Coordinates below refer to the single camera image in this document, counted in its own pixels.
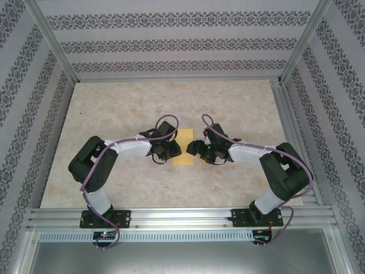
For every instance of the yellow paper sheet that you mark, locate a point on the yellow paper sheet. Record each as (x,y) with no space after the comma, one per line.
(184,137)

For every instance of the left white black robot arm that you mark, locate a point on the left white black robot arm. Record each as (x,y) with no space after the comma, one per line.
(134,149)

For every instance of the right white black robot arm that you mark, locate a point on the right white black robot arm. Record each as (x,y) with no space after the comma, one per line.
(242,152)

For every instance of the grey metal sheet shelf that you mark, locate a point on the grey metal sheet shelf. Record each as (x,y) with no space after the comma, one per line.
(182,259)

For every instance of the long aluminium mounting rail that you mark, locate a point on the long aluminium mounting rail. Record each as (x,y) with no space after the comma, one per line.
(182,218)

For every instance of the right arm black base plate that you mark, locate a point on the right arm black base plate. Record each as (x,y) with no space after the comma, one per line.
(239,218)

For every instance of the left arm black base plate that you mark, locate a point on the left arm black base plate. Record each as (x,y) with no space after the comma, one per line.
(124,218)

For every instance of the aluminium side rail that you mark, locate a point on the aluminium side rail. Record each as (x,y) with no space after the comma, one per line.
(288,120)

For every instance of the aluminium frame post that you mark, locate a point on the aluminium frame post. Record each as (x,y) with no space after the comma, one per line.
(305,40)
(54,42)

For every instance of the aluminium frame bar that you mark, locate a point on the aluminium frame bar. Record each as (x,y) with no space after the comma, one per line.
(340,254)
(25,254)

